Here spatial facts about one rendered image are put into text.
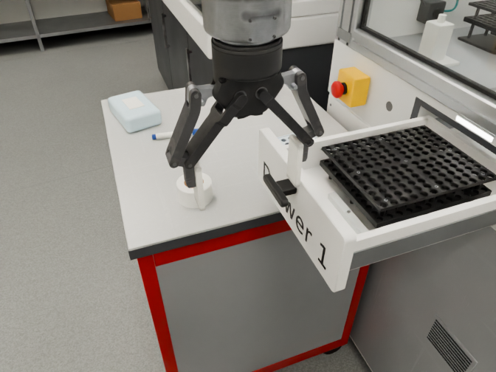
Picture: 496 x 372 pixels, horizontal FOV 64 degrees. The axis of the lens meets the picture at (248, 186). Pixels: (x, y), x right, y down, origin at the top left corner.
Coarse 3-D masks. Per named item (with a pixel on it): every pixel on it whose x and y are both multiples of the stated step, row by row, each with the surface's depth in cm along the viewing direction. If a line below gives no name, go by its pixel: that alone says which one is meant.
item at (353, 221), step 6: (330, 198) 68; (336, 198) 67; (336, 204) 67; (342, 204) 66; (342, 210) 65; (348, 210) 65; (342, 216) 65; (348, 216) 64; (354, 216) 64; (348, 222) 64; (354, 222) 63; (360, 222) 63; (354, 228) 63; (360, 228) 62; (366, 228) 62
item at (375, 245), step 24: (408, 120) 79; (432, 120) 79; (288, 144) 72; (456, 144) 74; (312, 168) 76; (336, 192) 71; (360, 216) 66; (432, 216) 57; (456, 216) 59; (480, 216) 61; (360, 240) 54; (384, 240) 56; (408, 240) 57; (432, 240) 60; (360, 264) 57
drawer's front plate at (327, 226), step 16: (272, 144) 66; (272, 160) 67; (272, 176) 69; (304, 176) 59; (304, 192) 58; (320, 192) 56; (304, 208) 59; (320, 208) 54; (304, 224) 60; (320, 224) 55; (336, 224) 51; (304, 240) 62; (320, 240) 56; (336, 240) 51; (352, 240) 50; (320, 256) 57; (336, 256) 52; (352, 256) 52; (320, 272) 58; (336, 272) 53; (336, 288) 55
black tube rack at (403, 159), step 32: (416, 128) 76; (320, 160) 72; (352, 160) 68; (384, 160) 67; (416, 160) 67; (448, 160) 67; (352, 192) 66; (384, 192) 65; (416, 192) 60; (448, 192) 61; (480, 192) 65; (384, 224) 60
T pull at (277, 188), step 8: (264, 176) 62; (272, 184) 60; (280, 184) 60; (288, 184) 60; (272, 192) 60; (280, 192) 59; (288, 192) 59; (296, 192) 60; (280, 200) 57; (288, 200) 58
